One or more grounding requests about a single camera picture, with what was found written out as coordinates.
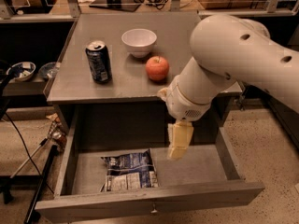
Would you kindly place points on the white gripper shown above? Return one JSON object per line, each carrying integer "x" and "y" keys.
{"x": 183, "y": 104}

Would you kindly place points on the blue chip bag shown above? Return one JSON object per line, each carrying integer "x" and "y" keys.
{"x": 130, "y": 171}

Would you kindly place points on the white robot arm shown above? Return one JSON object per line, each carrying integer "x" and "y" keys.
{"x": 226, "y": 49}

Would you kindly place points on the small metal drawer knob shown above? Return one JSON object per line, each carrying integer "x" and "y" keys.
{"x": 154, "y": 210}

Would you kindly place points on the open grey drawer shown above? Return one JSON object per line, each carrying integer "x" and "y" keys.
{"x": 207, "y": 176}

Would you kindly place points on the red apple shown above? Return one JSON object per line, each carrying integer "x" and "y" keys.
{"x": 157, "y": 68}

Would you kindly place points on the grey wooden cabinet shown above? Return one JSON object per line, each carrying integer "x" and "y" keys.
{"x": 74, "y": 83}

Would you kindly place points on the dark blue soda can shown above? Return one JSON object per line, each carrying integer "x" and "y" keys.
{"x": 99, "y": 62}

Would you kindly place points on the blue bowl on shelf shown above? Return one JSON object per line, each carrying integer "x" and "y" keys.
{"x": 49, "y": 70}

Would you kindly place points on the black monitor stand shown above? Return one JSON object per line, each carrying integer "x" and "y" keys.
{"x": 120, "y": 5}

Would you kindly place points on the left low shelf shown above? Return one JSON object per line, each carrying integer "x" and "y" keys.
{"x": 33, "y": 86}

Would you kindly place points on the white bowl with items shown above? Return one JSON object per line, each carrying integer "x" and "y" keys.
{"x": 22, "y": 71}

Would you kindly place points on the black tripod stand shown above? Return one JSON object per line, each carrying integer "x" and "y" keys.
{"x": 28, "y": 182}

